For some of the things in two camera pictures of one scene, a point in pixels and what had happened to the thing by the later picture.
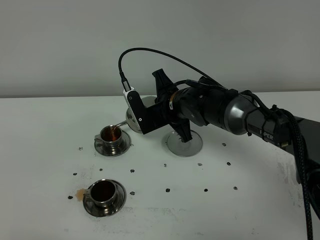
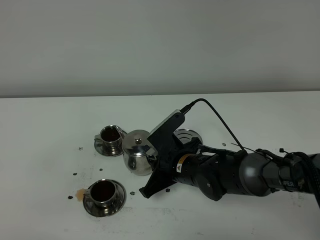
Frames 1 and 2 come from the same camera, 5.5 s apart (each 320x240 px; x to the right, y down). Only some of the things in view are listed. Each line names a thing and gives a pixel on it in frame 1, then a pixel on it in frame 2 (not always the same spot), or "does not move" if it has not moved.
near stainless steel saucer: [119, 199] does not move
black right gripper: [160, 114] -> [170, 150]
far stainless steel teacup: [110, 136] does not move
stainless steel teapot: [131, 120] -> [139, 154]
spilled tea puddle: [79, 194] does not move
